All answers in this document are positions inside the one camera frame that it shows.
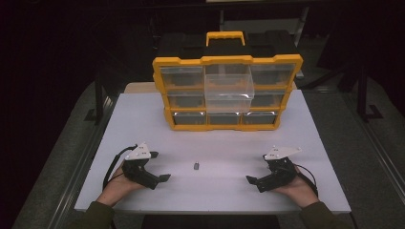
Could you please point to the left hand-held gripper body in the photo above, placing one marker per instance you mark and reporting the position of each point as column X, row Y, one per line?
column 137, row 170

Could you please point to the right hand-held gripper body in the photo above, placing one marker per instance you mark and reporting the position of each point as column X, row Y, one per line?
column 280, row 173

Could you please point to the small dark screw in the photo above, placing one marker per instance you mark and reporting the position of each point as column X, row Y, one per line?
column 196, row 166

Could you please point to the clear plastic drawer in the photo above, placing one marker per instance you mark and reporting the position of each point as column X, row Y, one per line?
column 229, row 95

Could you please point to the yellow black drawer organizer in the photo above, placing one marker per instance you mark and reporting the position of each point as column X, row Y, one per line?
column 223, row 59

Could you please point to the person's right hand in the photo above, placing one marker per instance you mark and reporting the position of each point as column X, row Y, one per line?
column 299, row 191

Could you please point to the person's left hand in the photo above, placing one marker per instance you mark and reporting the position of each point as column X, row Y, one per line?
column 116, row 189

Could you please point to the set of clear organizer drawers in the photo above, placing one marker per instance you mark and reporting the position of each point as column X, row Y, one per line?
column 188, row 118

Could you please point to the black metal stand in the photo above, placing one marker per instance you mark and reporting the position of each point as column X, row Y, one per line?
column 362, row 95
column 99, row 98

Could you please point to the aluminium rail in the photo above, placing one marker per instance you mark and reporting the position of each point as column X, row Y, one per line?
column 379, row 149
column 81, row 171

